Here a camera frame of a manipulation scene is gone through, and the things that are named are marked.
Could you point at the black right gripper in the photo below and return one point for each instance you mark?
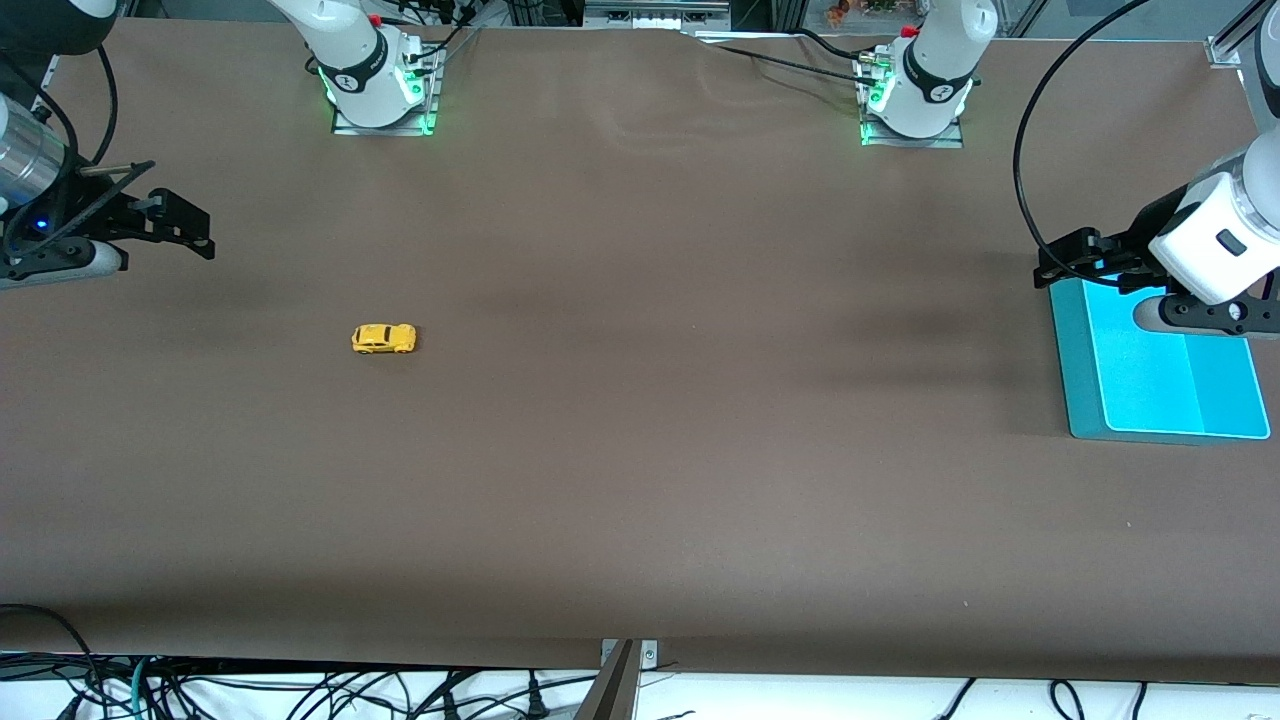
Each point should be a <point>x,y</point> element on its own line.
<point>88,214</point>

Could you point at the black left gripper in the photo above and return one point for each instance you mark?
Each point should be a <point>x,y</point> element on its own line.
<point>1139,237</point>

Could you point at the yellow toy beetle car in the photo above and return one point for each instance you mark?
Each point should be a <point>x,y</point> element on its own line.
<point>385,340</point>

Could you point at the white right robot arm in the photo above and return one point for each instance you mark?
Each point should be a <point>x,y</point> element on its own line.
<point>350,50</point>

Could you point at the turquoise plastic bin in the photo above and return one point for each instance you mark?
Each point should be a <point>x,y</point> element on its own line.
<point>1150,390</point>

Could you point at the small orange object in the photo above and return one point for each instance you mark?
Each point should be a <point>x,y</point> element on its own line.
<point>838,10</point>

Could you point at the grey power strip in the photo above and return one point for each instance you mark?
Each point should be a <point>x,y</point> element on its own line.
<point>655,15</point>

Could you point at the grey-brown support strut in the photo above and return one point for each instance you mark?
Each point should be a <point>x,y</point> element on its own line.
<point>610,695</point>

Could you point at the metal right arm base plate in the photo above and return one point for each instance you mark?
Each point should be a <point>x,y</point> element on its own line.
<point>385,131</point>

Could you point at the aluminium frame profile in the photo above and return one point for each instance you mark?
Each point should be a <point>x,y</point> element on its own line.
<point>1225,48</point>

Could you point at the small metal table bracket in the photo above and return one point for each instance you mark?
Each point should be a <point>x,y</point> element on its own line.
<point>650,655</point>

